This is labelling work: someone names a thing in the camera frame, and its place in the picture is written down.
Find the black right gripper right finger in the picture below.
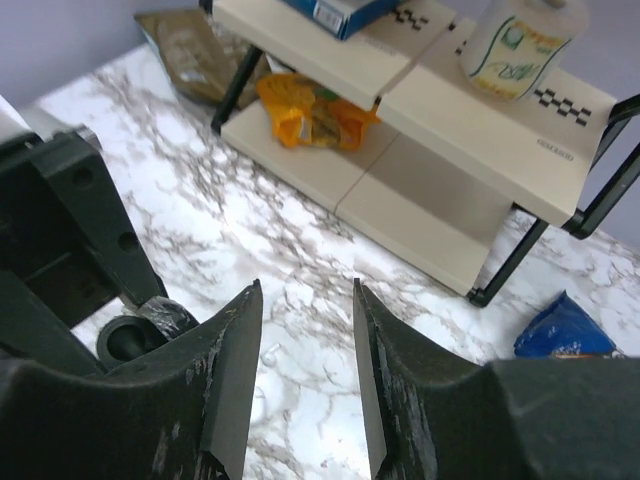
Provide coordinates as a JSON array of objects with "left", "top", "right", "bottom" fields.
[{"left": 353, "top": 283, "right": 639, "bottom": 479}]

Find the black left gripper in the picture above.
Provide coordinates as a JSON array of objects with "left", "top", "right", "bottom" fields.
[{"left": 1, "top": 133, "right": 168, "bottom": 376}]

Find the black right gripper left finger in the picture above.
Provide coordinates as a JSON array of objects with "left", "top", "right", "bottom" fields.
[{"left": 1, "top": 283, "right": 263, "bottom": 479}]

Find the black earbud charging case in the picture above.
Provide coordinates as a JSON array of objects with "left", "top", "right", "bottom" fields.
[{"left": 96, "top": 296, "right": 199, "bottom": 370}]

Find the blue Doritos chip bag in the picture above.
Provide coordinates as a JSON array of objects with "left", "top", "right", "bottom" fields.
[{"left": 513, "top": 291, "right": 624, "bottom": 358}]

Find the beige three-tier shelf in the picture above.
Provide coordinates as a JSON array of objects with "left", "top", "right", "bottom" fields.
[{"left": 205, "top": 1, "right": 639, "bottom": 307}]

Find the brown foil pouch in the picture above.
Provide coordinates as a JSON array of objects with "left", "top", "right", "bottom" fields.
[{"left": 134, "top": 7, "right": 249, "bottom": 105}]

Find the yellow orange snack packet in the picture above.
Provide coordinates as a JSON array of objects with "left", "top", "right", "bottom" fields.
[{"left": 256, "top": 73, "right": 380, "bottom": 150}]

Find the blue white carton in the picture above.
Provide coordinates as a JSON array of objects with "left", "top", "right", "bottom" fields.
[{"left": 283, "top": 0, "right": 401, "bottom": 41}]

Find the cream printed mug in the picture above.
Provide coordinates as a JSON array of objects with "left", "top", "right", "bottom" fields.
[{"left": 460, "top": 1, "right": 590, "bottom": 102}]

